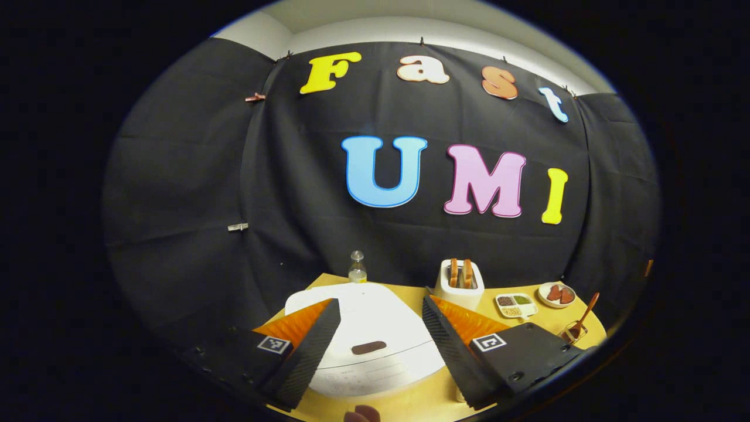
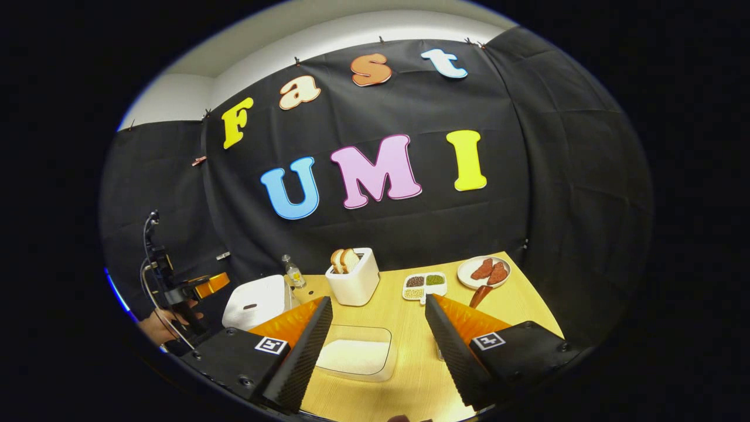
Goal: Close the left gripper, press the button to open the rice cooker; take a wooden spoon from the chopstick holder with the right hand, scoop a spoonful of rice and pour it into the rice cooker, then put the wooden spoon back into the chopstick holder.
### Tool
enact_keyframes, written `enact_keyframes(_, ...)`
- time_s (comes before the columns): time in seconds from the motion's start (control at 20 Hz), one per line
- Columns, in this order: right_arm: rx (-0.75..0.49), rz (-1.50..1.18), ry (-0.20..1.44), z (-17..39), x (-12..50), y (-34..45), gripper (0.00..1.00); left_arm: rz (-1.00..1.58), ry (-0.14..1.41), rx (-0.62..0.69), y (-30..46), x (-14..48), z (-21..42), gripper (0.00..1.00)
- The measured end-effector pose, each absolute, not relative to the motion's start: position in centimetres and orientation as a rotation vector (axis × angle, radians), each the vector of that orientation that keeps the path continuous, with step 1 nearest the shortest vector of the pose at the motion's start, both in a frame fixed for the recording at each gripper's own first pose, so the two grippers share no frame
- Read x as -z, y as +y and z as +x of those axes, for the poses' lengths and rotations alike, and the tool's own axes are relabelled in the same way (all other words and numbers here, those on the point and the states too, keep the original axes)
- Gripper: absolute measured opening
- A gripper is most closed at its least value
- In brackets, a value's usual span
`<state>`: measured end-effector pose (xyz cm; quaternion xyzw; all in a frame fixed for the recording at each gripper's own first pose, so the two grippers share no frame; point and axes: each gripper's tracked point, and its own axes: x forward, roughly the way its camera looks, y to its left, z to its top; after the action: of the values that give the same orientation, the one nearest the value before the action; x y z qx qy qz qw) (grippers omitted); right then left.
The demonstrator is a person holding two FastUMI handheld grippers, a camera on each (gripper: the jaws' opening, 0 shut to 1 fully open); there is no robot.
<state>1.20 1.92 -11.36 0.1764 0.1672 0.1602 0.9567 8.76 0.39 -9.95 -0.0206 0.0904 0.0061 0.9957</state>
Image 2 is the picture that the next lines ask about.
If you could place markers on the clear box of rice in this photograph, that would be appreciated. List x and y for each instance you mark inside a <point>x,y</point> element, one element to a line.
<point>354,357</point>

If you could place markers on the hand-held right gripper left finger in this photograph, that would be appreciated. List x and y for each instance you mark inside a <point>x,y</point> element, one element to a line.
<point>302,357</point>

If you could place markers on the red meat piece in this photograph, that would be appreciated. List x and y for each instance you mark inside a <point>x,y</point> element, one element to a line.
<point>482,269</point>
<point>498,274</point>

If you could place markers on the white divided dish with beans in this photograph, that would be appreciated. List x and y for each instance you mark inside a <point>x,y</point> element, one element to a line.
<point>425,287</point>

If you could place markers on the red cloth clip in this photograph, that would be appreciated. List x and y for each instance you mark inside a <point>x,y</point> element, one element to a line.
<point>199,160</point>

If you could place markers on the small glass bottle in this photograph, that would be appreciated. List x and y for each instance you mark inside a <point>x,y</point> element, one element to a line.
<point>294,275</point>

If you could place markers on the white toaster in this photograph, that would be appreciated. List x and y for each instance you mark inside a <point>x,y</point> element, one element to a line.
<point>354,287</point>

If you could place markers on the brown wooden spoon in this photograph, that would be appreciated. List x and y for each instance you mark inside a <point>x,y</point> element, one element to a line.
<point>480,296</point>

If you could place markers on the white rice cooker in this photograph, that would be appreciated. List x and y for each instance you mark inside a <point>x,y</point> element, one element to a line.
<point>258,302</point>

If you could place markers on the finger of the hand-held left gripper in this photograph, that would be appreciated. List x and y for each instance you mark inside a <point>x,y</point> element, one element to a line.
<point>212,285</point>

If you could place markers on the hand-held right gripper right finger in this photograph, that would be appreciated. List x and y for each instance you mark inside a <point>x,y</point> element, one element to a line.
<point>457,357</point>

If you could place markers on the white round plate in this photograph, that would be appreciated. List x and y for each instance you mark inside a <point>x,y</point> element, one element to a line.
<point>466,280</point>

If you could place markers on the toast bread slice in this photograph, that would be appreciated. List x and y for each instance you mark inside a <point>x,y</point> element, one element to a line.
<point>337,261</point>
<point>350,259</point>

